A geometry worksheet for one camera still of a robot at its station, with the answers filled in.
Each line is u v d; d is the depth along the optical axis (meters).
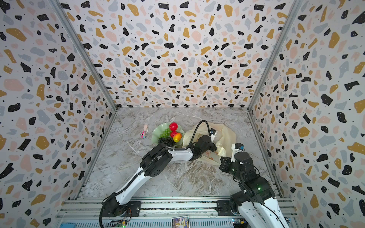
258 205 0.47
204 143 0.78
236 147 0.66
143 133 1.03
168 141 0.95
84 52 0.86
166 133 1.00
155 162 0.65
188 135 0.86
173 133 1.00
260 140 1.08
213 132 0.88
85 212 0.73
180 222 0.69
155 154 0.63
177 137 0.93
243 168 0.51
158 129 1.02
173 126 1.00
